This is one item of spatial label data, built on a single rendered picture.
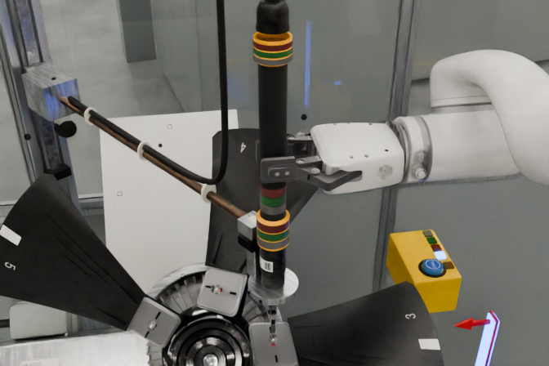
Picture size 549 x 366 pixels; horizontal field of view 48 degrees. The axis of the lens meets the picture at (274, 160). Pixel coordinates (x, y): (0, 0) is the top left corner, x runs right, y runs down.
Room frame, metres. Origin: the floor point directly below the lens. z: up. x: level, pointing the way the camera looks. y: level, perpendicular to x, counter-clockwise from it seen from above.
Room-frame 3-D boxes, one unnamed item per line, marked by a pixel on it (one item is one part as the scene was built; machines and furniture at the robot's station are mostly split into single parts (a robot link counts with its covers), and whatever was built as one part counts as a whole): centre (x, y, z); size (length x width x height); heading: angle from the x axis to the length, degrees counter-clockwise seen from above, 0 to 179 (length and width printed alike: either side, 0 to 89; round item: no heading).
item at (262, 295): (0.65, 0.01, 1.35); 0.09 x 0.07 x 0.10; 44
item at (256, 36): (0.65, 0.00, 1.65); 0.04 x 0.04 x 0.03
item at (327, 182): (0.62, -0.08, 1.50); 0.08 x 0.06 x 0.01; 159
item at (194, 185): (0.87, 0.21, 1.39); 0.54 x 0.01 x 0.01; 44
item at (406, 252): (0.99, -0.31, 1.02); 0.16 x 0.10 x 0.11; 9
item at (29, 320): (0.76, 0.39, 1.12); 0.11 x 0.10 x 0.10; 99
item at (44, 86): (1.10, 0.44, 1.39); 0.10 x 0.07 x 0.08; 44
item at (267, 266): (0.65, 0.00, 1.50); 0.04 x 0.04 x 0.46
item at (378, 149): (0.67, -0.11, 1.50); 0.11 x 0.10 x 0.07; 99
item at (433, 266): (0.95, -0.32, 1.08); 0.04 x 0.04 x 0.02
